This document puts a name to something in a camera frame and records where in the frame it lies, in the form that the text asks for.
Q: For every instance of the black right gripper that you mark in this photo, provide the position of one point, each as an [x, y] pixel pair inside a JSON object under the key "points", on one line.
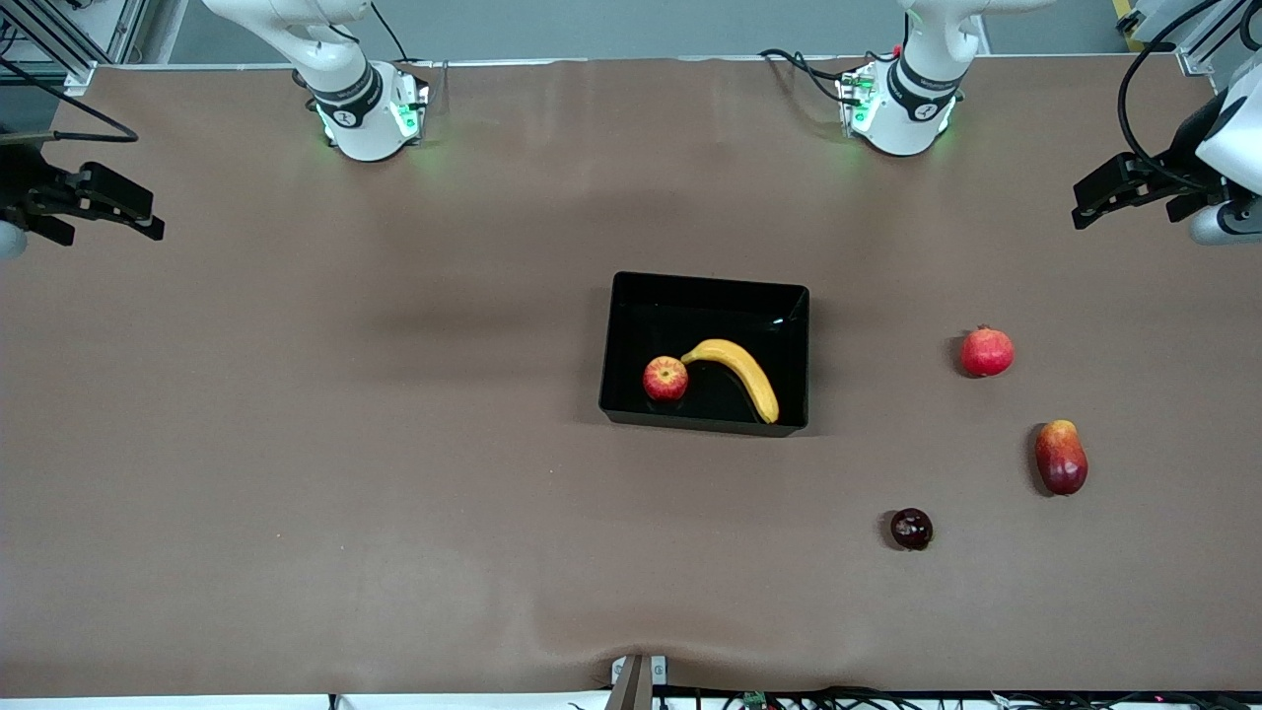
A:
{"points": [[22, 187]]}

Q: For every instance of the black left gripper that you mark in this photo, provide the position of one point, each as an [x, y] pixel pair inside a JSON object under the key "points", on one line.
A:
{"points": [[1179, 170]]}

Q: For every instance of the yellow banana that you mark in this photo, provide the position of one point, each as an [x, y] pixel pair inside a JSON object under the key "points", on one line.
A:
{"points": [[739, 360]]}

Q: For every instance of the black plastic box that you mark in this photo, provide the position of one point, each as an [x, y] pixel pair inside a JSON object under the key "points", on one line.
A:
{"points": [[710, 316]]}

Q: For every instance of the red yellow apple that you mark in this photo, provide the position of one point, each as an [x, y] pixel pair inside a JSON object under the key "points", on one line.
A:
{"points": [[666, 379]]}

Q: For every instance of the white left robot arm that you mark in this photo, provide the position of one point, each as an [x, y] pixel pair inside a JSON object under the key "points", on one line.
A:
{"points": [[922, 94]]}

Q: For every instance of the red pomegranate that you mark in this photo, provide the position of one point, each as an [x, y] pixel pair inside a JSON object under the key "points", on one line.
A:
{"points": [[987, 352]]}

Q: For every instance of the red mango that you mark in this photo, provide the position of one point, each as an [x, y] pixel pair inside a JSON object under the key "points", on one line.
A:
{"points": [[1062, 459]]}

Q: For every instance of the table cover mat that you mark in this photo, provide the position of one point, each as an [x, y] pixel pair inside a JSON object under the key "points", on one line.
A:
{"points": [[394, 493]]}

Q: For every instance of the dark purple plum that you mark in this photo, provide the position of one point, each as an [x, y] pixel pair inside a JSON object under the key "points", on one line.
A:
{"points": [[912, 530]]}

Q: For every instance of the aluminium frame profile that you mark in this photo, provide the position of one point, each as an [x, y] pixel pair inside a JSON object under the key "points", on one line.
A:
{"points": [[1198, 54], [79, 74]]}

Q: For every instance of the yellow black striped post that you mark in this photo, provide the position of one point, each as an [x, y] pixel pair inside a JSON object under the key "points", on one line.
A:
{"points": [[1129, 20]]}

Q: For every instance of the metal table bracket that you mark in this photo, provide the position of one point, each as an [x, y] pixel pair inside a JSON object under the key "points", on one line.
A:
{"points": [[631, 685]]}

